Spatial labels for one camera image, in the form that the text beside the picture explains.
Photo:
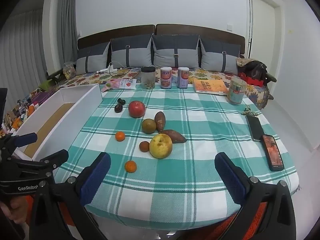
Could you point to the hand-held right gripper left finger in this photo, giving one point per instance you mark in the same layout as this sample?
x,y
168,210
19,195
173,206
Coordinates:
x,y
96,180

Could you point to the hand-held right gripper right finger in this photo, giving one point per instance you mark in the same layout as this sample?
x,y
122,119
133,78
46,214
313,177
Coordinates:
x,y
230,180

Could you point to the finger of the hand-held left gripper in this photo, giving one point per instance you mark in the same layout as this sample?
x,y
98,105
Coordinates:
x,y
25,139
53,158

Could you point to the small orange mandarin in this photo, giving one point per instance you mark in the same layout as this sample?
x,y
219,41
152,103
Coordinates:
x,y
120,136
130,166

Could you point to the small brown round fruit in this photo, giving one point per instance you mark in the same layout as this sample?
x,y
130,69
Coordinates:
x,y
144,146

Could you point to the white cardboard box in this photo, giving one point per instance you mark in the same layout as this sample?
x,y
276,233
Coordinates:
x,y
82,105

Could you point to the sweet potato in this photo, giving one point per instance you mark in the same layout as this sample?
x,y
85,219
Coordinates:
x,y
160,121
175,135

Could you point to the large yellow pear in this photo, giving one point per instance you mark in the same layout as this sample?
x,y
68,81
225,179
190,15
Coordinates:
x,y
160,146

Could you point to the brown green round fruit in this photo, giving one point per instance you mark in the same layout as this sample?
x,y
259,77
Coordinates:
x,y
149,125

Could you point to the person's left hand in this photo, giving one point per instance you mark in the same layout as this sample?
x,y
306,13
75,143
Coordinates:
x,y
15,210

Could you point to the orange bottle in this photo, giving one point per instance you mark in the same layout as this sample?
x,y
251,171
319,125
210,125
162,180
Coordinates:
x,y
31,110

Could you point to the orange red cloth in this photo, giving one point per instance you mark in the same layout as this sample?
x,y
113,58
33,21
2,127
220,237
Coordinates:
x,y
257,217

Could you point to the purple packet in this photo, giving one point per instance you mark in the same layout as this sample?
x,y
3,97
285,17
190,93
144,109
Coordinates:
x,y
45,96

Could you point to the phone with lit screen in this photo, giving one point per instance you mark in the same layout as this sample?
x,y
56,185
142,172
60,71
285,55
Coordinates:
x,y
273,152

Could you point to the black phone with dark screen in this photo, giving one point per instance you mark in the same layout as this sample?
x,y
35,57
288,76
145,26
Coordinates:
x,y
255,128

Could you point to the teal plaid tablecloth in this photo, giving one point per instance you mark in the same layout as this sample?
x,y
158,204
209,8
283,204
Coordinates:
x,y
200,130

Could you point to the green bag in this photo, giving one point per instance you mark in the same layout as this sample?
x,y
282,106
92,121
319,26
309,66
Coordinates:
x,y
47,83

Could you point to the bunch of keys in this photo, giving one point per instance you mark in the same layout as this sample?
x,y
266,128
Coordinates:
x,y
250,111

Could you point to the dark plum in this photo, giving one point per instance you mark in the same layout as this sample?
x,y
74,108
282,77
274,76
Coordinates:
x,y
121,101
118,108

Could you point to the clear plastic snack bag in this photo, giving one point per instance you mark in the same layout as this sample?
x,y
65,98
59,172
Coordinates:
x,y
69,71

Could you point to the red apple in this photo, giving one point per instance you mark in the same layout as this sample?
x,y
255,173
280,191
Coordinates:
x,y
136,109

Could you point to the row of toys at table edge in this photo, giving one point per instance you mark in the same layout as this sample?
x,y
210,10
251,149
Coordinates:
x,y
82,80

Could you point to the sheer grey curtain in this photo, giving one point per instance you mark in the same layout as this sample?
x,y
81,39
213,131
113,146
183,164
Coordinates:
x,y
22,55

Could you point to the green label canister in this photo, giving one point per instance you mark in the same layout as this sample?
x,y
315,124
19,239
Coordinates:
x,y
236,91

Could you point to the pink snack packet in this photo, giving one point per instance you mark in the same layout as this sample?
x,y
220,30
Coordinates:
x,y
110,85

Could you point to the orange yellow book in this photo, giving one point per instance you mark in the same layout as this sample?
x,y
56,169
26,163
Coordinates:
x,y
210,86

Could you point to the white strawberry print packet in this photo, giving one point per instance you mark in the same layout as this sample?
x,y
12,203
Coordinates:
x,y
128,83

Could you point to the red crate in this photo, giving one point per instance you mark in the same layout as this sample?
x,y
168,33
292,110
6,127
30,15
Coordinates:
x,y
251,80

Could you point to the grey two-tone pillow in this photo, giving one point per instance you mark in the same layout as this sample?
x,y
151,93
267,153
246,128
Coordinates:
x,y
175,52
92,60
217,57
131,52

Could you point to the white charger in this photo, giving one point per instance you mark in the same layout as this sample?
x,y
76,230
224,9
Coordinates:
x,y
111,67

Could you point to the pink label can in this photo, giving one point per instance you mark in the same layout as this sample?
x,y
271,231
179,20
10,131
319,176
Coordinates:
x,y
166,78
183,78

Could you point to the clear jar with black lid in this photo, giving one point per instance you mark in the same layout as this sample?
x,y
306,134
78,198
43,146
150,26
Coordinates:
x,y
148,78

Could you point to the black bag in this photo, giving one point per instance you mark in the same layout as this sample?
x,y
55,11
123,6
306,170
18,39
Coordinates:
x,y
258,70

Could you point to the beige patterned cloth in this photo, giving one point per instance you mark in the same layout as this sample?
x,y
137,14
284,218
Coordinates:
x,y
243,61

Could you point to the grey storage bins row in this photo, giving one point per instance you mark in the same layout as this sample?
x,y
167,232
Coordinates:
x,y
125,30

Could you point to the white door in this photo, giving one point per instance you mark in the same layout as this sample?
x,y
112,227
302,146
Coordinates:
x,y
263,25

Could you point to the white wall switch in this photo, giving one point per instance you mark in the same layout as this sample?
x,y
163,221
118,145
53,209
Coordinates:
x,y
229,27

